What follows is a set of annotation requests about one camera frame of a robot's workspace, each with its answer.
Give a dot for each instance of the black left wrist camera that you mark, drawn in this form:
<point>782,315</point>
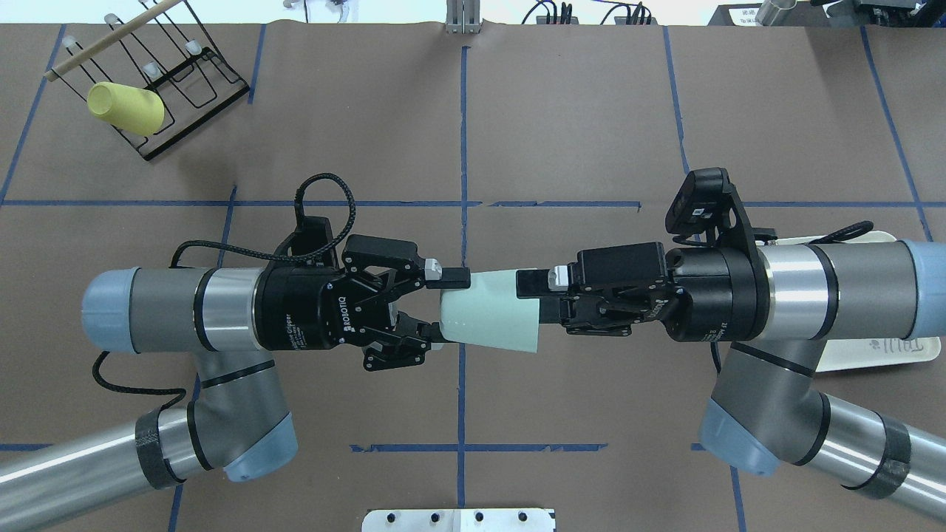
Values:
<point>310,234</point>

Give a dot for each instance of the yellow cup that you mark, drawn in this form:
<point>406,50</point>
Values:
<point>128,108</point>

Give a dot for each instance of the black wire cup rack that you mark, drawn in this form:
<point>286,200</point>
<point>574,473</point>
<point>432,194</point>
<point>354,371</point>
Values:
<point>164,48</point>

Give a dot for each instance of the black orange connector box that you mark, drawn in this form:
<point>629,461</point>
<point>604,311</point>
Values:
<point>634,13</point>
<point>550,13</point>

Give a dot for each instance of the silver metal cylinder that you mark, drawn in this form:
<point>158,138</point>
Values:
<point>774,13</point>

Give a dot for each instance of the pale green cup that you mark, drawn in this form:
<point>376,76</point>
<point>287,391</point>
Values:
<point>489,313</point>

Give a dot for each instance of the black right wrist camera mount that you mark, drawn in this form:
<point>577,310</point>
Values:
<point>708,212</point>

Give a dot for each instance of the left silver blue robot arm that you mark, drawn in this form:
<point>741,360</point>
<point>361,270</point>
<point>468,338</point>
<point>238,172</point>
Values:
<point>232,320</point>

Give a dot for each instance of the white bear serving tray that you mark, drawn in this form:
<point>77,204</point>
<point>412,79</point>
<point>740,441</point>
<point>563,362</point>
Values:
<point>879,347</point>

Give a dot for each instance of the aluminium frame post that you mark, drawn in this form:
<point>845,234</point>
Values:
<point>463,17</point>

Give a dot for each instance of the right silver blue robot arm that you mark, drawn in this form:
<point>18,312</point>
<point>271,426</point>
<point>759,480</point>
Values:
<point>763,413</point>

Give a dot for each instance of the upper black orange connector box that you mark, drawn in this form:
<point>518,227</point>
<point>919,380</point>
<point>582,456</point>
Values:
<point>550,13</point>

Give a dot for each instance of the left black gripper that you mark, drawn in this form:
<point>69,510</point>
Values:
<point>295,308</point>

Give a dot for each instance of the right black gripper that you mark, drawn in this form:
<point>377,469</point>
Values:
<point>713,294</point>

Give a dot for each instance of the white camera mast with base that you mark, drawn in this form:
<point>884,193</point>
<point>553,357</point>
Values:
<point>461,519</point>

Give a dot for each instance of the lower black orange connector box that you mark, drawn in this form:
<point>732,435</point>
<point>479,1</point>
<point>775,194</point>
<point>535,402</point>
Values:
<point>634,13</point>

